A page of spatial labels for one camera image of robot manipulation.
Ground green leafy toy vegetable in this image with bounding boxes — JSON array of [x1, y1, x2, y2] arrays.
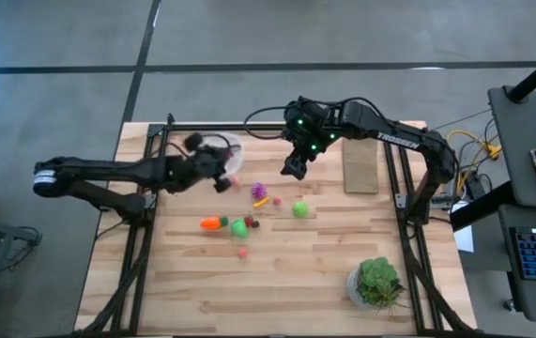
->
[[230, 218, 250, 239]]

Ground yellow cable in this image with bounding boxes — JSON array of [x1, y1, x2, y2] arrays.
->
[[445, 130, 503, 193]]

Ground clear plastic tupperware container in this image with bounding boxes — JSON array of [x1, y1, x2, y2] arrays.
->
[[196, 131, 246, 177]]

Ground grey side desk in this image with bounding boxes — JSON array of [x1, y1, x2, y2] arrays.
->
[[487, 84, 536, 210]]

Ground succulent in white pot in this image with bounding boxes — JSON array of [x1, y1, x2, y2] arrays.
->
[[345, 256, 409, 315]]

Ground black aluminium table frame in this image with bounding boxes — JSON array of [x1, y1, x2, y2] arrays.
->
[[74, 112, 484, 338]]

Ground black power strip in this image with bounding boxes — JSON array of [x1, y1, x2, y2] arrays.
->
[[464, 172, 488, 201]]

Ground tan folded cloth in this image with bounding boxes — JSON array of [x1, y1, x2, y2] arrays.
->
[[342, 136, 380, 195]]

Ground white paper sheet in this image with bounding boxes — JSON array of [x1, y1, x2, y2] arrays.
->
[[452, 200, 476, 254]]

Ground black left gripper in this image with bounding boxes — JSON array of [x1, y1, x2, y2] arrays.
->
[[190, 146, 234, 194]]

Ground orange toy carrot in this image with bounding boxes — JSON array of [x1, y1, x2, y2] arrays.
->
[[200, 215, 230, 231]]

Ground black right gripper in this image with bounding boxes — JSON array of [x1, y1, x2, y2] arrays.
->
[[280, 126, 332, 182]]

